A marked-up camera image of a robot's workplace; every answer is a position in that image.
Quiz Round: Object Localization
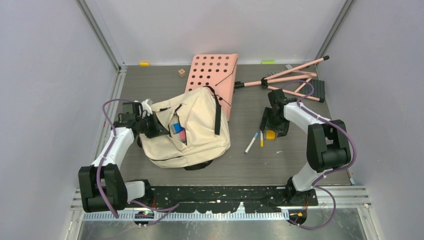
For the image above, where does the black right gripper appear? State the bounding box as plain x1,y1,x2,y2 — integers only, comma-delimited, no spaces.
259,107,290,138

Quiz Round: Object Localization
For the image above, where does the blue eraser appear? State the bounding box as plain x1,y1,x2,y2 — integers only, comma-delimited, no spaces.
171,123,185,134

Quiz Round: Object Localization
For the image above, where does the pink eraser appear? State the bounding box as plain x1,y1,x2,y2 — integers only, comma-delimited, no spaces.
179,130,186,142

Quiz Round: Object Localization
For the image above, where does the beige canvas backpack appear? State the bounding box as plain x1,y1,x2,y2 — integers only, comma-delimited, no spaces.
139,86,231,170

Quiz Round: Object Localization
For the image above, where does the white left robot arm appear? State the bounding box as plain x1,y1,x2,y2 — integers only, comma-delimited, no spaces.
78,99,169,219

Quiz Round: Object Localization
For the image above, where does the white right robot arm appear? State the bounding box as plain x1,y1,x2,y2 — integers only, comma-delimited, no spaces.
259,89,352,205

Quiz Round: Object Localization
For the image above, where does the orange yellow eraser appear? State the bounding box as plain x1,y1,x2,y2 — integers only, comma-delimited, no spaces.
264,129,276,140

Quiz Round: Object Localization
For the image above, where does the white blue marker pen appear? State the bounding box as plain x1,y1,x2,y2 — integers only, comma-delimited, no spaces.
244,132,259,155

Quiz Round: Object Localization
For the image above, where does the pink folding tripod stand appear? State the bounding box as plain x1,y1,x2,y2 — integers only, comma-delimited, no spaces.
234,55,330,103

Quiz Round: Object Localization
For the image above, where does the grey lego strip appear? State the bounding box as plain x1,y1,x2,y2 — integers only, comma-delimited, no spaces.
268,64,293,77

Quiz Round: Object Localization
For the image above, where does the dark grey lego baseplate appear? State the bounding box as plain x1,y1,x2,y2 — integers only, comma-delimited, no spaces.
299,79,326,102

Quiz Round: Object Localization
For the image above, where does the green block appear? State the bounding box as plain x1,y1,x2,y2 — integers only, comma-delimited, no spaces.
261,60,275,65

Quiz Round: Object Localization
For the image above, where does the small wooden cube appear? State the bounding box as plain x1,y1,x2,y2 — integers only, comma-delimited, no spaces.
178,69,186,78

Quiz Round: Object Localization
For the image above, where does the yellow block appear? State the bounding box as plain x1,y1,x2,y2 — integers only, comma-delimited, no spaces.
139,62,150,67

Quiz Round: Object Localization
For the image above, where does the pink perforated music stand tray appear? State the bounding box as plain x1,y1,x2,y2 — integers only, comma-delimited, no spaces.
185,53,239,120

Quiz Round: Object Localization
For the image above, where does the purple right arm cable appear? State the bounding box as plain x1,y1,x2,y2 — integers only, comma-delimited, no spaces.
281,79,358,231

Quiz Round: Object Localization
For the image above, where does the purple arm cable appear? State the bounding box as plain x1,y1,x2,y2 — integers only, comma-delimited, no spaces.
96,98,180,227
281,79,358,231

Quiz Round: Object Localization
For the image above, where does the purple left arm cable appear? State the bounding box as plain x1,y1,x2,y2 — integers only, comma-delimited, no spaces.
96,98,180,227

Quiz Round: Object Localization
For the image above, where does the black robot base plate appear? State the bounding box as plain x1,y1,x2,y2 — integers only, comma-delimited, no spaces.
137,185,319,214

